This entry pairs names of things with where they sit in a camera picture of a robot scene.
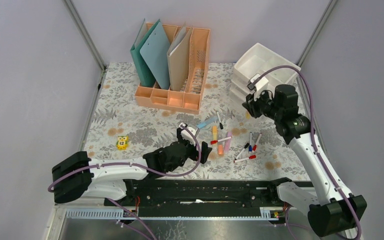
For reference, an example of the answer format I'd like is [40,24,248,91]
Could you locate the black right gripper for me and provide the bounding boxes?
[241,87,282,121]

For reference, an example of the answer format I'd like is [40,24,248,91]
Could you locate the white plastic drawer unit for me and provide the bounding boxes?
[229,43,301,109]

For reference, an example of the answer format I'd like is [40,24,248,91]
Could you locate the green folder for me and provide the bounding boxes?
[130,18,161,88]

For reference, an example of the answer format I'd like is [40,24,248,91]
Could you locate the tan kraft folder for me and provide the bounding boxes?
[167,23,193,92]

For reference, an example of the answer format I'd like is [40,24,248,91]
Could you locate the light blue folder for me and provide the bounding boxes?
[139,20,170,90]

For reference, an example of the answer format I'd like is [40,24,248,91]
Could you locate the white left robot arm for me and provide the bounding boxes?
[47,124,212,206]

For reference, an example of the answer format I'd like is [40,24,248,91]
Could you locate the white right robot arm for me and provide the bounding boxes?
[242,84,367,240]

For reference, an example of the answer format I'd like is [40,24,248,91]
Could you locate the red cap marker on highlighters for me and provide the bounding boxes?
[210,136,232,145]

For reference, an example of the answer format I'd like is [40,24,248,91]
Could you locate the pink purple highlighter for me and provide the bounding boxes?
[223,131,232,155]

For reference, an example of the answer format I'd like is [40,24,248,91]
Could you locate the blue highlighter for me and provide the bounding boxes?
[196,115,218,129]

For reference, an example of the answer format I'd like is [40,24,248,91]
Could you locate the black cap whiteboard marker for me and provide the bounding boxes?
[216,111,224,130]

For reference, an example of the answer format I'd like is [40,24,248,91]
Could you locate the black cap marker right group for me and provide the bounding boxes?
[234,142,250,161]

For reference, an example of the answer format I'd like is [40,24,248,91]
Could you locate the floral table cloth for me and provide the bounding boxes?
[83,63,309,181]

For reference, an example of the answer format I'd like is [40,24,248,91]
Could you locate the red cap marker upper right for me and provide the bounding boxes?
[252,132,262,153]

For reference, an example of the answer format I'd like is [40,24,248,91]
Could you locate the blue cap marker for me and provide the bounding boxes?
[248,132,253,153]

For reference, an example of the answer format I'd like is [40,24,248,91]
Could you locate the red cap marker lowest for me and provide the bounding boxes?
[233,155,257,163]

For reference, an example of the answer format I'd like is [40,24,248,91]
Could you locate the orange plastic file organizer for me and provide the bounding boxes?
[134,23,210,114]

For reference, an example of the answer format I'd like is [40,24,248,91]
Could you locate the yellow owl eraser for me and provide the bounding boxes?
[116,135,129,151]

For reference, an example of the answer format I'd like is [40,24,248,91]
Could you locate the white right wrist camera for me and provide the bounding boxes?
[247,73,269,99]

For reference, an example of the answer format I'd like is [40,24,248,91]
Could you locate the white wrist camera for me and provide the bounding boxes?
[179,122,198,139]
[247,73,269,99]

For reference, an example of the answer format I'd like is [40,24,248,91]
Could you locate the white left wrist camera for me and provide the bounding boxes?
[179,122,198,139]

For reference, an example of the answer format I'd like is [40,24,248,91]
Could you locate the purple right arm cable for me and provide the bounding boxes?
[254,65,363,240]

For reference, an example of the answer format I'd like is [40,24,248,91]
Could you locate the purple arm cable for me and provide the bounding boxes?
[47,125,203,240]
[254,65,363,240]

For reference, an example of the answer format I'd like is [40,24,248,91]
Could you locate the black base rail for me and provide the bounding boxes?
[104,177,290,220]

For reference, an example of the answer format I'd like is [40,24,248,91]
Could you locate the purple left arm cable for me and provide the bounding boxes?
[47,125,203,240]

